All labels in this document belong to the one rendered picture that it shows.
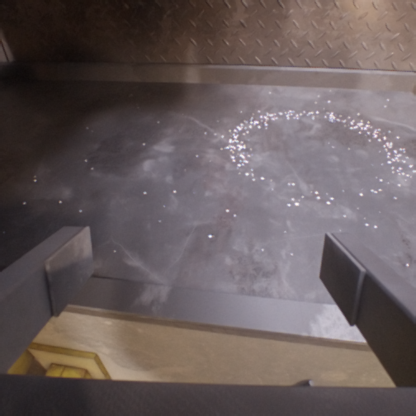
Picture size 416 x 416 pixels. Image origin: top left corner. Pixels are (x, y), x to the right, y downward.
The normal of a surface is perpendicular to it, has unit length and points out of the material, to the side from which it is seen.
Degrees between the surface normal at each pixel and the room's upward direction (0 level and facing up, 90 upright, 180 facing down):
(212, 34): 0
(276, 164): 90
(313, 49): 0
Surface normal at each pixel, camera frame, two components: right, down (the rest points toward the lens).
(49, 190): -0.02, -0.76
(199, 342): -0.14, 0.64
